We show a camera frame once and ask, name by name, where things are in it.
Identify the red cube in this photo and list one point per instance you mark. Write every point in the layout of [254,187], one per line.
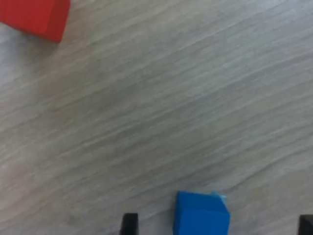
[29,17]

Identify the blue cube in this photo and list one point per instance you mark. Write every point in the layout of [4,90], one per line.
[200,218]

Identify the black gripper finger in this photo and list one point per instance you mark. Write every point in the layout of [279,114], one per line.
[306,225]
[129,224]

